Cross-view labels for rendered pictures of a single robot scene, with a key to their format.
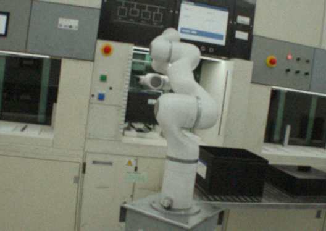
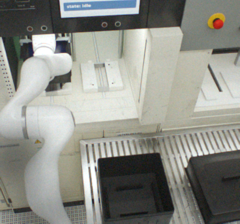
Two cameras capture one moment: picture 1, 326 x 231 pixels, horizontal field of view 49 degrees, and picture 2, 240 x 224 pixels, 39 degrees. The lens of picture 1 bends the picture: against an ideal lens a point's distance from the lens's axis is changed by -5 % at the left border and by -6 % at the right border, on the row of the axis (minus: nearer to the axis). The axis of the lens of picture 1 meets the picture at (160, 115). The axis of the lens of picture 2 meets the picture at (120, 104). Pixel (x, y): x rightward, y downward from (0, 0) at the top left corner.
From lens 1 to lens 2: 143 cm
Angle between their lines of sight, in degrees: 42
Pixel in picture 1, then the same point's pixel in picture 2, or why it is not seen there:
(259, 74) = (194, 40)
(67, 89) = not seen: outside the picture
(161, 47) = (11, 135)
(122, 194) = not seen: hidden behind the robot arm
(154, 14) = not seen: outside the picture
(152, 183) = (67, 150)
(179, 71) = (33, 194)
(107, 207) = not seen: hidden behind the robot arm
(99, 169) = (7, 150)
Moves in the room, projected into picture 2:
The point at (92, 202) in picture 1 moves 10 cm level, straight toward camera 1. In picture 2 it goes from (9, 171) to (7, 188)
